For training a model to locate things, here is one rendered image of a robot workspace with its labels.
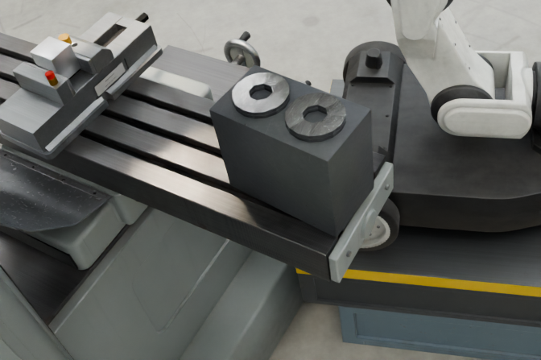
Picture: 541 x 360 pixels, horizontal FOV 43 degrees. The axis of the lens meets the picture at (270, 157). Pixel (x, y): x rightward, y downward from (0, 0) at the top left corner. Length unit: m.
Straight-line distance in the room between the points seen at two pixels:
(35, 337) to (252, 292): 0.79
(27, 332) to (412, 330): 1.07
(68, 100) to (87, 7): 2.16
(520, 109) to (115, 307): 0.98
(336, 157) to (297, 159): 0.06
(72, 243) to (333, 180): 0.57
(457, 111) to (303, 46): 1.43
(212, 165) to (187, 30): 1.95
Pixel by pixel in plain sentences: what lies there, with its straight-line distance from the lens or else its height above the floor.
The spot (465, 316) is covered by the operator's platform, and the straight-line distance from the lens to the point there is 1.84.
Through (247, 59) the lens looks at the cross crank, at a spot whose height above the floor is 0.63.
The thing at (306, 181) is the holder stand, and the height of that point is 1.05.
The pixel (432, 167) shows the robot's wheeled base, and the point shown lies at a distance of 1.66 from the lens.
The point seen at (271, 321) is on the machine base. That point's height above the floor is 0.14.
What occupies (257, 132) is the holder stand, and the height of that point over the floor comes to 1.11.
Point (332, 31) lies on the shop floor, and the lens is 2.98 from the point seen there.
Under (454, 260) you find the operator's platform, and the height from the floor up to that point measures 0.40.
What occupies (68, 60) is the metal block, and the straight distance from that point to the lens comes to 1.37.
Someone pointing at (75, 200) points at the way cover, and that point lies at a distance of 1.35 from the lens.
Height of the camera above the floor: 1.83
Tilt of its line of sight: 47 degrees down
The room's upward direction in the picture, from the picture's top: 12 degrees counter-clockwise
